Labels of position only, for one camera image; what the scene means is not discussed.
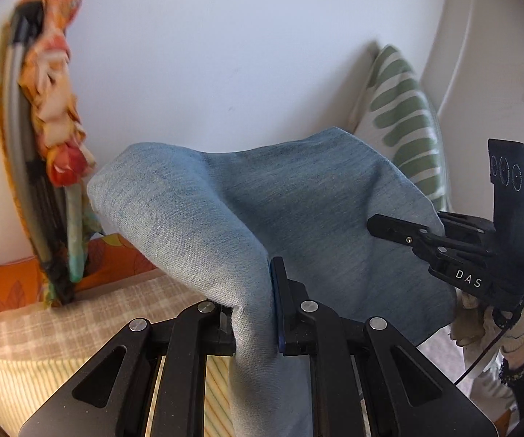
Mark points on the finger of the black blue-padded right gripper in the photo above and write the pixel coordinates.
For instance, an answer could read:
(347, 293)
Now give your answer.
(395, 230)

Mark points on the orange leaf-print mattress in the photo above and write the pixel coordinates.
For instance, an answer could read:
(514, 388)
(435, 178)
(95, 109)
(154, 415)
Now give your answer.
(110, 258)

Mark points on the folded silver black tripod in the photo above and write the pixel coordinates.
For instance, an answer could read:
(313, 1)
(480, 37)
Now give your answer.
(42, 206)

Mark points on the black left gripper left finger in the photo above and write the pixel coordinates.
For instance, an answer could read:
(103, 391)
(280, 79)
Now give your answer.
(148, 379)

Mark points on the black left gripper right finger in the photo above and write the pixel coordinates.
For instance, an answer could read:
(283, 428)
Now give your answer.
(367, 378)

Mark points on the light blue denim pants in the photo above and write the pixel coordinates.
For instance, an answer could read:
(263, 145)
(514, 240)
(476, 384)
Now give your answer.
(214, 221)

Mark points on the orange floral cloth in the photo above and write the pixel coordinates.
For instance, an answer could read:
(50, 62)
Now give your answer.
(46, 83)

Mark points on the black camera box green LED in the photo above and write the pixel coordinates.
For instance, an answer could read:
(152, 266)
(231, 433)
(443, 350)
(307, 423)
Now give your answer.
(507, 177)

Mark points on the clothes pile beside bed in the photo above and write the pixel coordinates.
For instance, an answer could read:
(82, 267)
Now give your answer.
(486, 363)

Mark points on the green white striped pillow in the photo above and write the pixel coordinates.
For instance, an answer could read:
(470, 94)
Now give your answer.
(394, 116)

